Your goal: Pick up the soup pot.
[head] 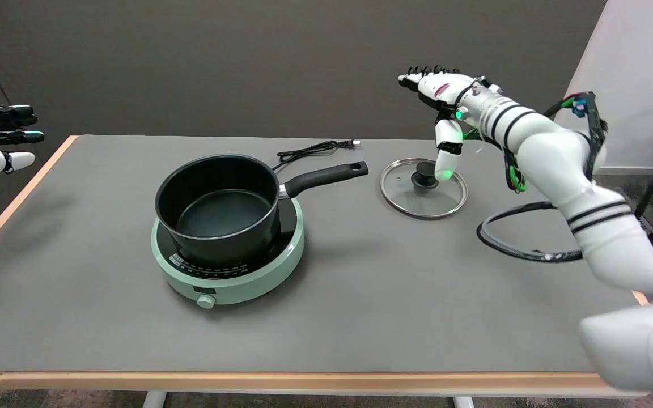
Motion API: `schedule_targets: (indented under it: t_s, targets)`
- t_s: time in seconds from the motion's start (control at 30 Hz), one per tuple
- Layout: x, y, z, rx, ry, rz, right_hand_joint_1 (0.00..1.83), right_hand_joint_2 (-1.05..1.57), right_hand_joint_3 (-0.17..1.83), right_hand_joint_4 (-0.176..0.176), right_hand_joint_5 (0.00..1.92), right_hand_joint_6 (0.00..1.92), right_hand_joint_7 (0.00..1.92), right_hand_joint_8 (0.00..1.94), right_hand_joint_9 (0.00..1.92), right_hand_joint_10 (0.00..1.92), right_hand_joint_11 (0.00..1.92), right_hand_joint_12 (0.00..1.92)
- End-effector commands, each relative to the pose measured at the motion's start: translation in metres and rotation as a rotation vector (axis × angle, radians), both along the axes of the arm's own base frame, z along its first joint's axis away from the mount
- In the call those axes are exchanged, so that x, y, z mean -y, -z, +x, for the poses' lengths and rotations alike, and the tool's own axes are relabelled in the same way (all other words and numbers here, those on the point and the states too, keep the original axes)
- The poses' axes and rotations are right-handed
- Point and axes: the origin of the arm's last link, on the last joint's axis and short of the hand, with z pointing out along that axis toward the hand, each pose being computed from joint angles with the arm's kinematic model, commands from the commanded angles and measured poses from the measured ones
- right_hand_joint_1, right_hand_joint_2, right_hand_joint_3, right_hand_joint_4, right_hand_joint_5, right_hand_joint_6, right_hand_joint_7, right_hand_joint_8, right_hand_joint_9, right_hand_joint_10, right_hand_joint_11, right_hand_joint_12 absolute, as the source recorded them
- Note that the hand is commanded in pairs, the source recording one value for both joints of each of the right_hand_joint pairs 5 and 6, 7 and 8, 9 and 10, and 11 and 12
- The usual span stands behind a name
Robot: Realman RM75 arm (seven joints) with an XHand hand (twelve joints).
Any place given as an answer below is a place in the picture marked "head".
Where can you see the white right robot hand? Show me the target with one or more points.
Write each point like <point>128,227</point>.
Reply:
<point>445,90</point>

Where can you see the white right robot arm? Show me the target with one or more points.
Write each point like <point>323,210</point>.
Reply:
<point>553,158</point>

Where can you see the glass pot lid black knob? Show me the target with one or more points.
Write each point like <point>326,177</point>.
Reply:
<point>408,199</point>

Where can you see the green round induction cooker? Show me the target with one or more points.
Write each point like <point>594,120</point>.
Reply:
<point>250,280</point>

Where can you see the white table leg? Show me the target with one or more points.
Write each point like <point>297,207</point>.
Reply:
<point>155,400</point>
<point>463,402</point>

